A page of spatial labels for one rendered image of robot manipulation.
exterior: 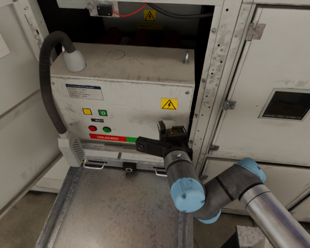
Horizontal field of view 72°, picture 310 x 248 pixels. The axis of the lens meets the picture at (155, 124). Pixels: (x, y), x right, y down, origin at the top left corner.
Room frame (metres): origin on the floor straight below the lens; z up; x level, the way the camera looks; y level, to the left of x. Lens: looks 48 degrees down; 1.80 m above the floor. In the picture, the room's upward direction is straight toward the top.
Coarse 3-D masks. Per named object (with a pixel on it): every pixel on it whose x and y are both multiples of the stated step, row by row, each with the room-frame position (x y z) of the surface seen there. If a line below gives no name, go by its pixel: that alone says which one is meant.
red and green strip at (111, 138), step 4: (92, 136) 0.57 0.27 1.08; (96, 136) 0.57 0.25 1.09; (100, 136) 0.57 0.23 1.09; (104, 136) 0.56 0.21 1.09; (108, 136) 0.56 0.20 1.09; (112, 136) 0.56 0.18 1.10; (116, 136) 0.56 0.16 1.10; (120, 136) 0.56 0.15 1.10; (112, 140) 0.56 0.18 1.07; (116, 140) 0.56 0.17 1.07; (120, 140) 0.56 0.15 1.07; (124, 140) 0.55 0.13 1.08; (128, 140) 0.55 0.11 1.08; (132, 140) 0.55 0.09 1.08
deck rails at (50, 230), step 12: (72, 168) 0.53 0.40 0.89; (72, 180) 0.48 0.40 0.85; (60, 192) 0.40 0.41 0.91; (72, 192) 0.42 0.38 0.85; (60, 204) 0.36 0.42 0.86; (48, 216) 0.29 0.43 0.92; (60, 216) 0.32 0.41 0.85; (180, 216) 0.32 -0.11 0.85; (48, 228) 0.26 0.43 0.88; (180, 228) 0.27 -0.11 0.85; (48, 240) 0.22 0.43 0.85; (180, 240) 0.22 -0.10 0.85
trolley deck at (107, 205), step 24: (120, 168) 0.55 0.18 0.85; (96, 192) 0.42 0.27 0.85; (120, 192) 0.42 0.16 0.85; (144, 192) 0.42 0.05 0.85; (168, 192) 0.42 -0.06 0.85; (72, 216) 0.32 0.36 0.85; (96, 216) 0.32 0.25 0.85; (120, 216) 0.32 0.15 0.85; (144, 216) 0.32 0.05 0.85; (168, 216) 0.32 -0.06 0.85; (192, 216) 0.32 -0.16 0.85; (72, 240) 0.22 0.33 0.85; (96, 240) 0.22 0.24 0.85; (120, 240) 0.22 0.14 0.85; (144, 240) 0.22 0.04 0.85; (168, 240) 0.22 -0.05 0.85; (192, 240) 0.22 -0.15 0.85
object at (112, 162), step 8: (88, 160) 0.57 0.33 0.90; (96, 160) 0.56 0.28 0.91; (104, 160) 0.55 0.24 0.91; (112, 160) 0.55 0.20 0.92; (120, 160) 0.55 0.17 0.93; (128, 160) 0.55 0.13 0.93; (136, 160) 0.55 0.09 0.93; (136, 168) 0.54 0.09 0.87; (144, 168) 0.53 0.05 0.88; (152, 168) 0.53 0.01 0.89; (160, 168) 0.52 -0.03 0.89
